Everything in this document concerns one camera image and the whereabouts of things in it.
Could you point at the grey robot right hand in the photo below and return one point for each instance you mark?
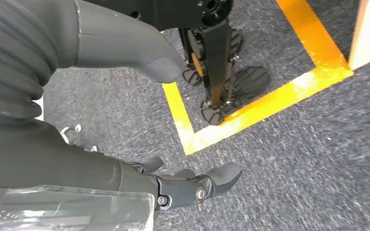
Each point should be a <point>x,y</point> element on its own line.
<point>60,159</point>

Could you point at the clear plastic film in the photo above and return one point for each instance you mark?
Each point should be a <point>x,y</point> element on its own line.
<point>76,210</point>

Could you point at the black robot leg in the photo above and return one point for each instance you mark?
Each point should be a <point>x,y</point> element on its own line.
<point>217,47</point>

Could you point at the yellow floor tape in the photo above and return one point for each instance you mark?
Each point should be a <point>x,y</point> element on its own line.
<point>268,102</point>

